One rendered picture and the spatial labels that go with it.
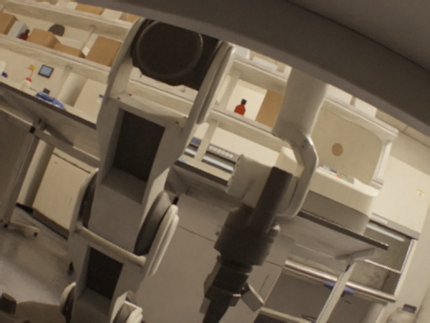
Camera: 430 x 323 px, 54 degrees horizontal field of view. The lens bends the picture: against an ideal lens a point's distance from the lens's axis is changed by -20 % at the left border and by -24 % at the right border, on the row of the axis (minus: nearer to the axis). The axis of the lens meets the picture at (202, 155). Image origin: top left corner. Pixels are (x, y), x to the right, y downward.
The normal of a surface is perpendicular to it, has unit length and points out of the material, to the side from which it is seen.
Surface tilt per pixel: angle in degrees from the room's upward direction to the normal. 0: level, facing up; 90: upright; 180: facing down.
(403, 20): 180
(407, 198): 82
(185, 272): 90
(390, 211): 82
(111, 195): 139
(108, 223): 124
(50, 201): 90
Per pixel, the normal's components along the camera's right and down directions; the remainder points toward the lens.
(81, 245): -0.16, 0.18
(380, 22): -0.41, 0.90
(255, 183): 0.01, 0.01
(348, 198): -0.11, -0.22
